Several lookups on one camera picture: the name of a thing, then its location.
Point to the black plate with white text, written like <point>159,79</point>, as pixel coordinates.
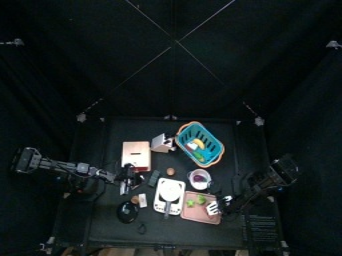
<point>262,228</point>

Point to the silver toy pan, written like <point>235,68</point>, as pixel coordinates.
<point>171,191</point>

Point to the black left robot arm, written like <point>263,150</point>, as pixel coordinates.
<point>58,165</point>

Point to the yellow toy banana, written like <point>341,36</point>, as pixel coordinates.
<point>198,143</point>

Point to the purple toy food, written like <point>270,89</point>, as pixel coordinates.
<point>198,178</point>

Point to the white toy knife block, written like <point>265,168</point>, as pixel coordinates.
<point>160,143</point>

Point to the pink cutting board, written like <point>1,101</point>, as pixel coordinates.
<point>195,215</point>

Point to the black round lid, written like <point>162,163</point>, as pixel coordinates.
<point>127,212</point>

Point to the teal basket with orange rim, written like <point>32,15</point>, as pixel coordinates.
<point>209,136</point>

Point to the white toy stove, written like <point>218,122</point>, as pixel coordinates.
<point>176,205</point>

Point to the small white toy food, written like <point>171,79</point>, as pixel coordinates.
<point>191,146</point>

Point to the green toy vegetable in basket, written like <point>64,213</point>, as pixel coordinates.
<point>199,156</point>

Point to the silver frame corner bracket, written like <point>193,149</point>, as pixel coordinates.
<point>333,44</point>
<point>259,121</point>
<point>80,117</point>
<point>168,117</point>
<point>16,42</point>

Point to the round green toy vegetable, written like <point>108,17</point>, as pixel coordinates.
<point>201,199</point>

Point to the white bowl with pink rim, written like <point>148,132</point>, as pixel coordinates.
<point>203,184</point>

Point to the brown toy egg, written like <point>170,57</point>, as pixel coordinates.
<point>170,171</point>

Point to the small round wooden disc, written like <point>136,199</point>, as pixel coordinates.
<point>135,199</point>

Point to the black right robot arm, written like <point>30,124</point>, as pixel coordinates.
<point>267,180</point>

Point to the green star-shaped toy vegetable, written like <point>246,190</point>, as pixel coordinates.
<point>190,203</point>

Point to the small white block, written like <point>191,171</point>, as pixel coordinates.
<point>142,200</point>

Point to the dark rectangular block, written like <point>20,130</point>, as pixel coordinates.
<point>154,178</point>

